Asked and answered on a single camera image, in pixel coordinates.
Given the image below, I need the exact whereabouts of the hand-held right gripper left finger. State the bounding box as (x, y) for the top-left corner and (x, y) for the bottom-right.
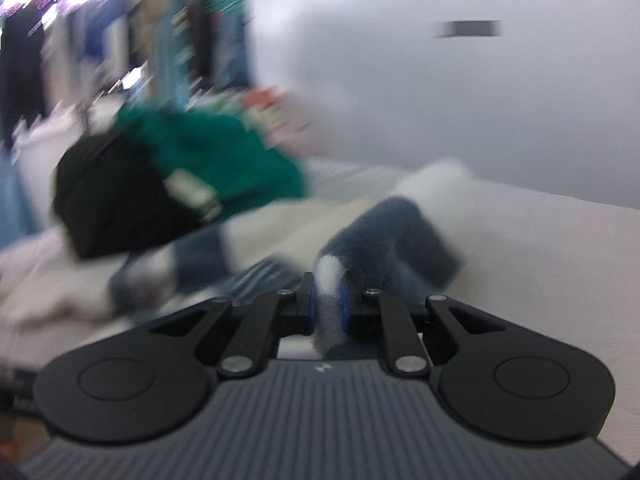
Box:
(147, 272), (317, 379)

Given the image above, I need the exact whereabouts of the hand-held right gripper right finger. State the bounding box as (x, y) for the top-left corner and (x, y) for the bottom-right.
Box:
(339, 278), (507, 377)

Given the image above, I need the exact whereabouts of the cream and blue fleece sweater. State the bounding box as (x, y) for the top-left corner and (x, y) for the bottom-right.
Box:
(0, 159), (474, 361)

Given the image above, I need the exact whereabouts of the row of hanging clothes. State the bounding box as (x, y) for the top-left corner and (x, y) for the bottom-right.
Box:
(0, 0), (252, 113)

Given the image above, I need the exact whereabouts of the green garment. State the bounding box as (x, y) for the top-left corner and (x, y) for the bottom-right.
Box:
(117, 107), (309, 224)

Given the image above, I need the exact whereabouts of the grey bed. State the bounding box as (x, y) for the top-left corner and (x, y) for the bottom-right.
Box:
(0, 157), (640, 461)

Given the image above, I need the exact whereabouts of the red box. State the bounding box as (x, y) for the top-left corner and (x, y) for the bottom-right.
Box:
(247, 88), (282, 109)

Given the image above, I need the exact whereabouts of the black garment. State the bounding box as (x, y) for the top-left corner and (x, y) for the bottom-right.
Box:
(52, 134), (222, 261)

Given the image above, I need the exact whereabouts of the white and grey wall panel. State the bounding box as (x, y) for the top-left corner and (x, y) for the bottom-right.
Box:
(434, 19), (503, 39)

